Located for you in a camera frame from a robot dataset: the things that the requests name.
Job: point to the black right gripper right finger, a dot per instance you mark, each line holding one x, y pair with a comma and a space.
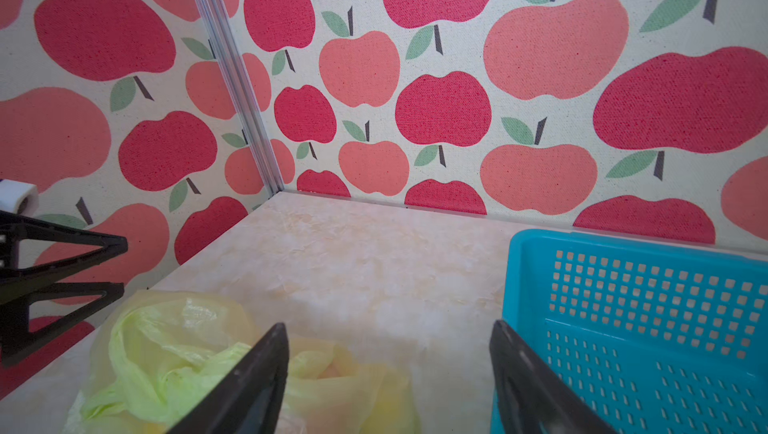
531, 398

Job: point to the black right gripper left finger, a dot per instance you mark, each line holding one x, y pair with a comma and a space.
249, 398

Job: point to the teal plastic basket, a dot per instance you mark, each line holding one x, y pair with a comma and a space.
653, 338

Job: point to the yellow plastic bag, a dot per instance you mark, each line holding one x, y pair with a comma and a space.
157, 356

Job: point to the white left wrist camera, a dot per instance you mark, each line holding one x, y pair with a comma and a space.
18, 197

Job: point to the left aluminium corner post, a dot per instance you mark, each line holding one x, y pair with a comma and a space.
241, 92

